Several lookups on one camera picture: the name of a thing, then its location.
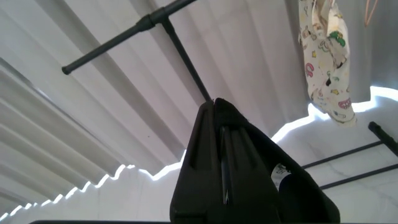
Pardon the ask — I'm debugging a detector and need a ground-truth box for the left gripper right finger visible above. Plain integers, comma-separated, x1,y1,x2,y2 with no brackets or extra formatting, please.
220,126,283,223

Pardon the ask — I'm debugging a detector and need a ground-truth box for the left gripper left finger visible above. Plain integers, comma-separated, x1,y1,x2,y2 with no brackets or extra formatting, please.
170,100,224,223

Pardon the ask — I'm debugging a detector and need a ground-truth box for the black garment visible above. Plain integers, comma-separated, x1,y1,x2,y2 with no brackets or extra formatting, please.
213,97,341,223

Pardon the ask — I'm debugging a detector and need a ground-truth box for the cream printed garment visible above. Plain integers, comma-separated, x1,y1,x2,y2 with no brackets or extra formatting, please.
297,0,358,128

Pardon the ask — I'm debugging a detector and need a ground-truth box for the pink clothes hanger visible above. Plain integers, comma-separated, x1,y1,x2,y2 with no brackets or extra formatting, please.
363,0,379,28

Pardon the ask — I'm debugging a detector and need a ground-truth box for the black clothes rack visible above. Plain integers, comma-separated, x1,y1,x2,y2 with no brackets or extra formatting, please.
61,0,398,190

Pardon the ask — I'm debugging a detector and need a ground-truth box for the white curtain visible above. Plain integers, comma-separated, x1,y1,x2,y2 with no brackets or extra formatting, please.
0,0,398,215

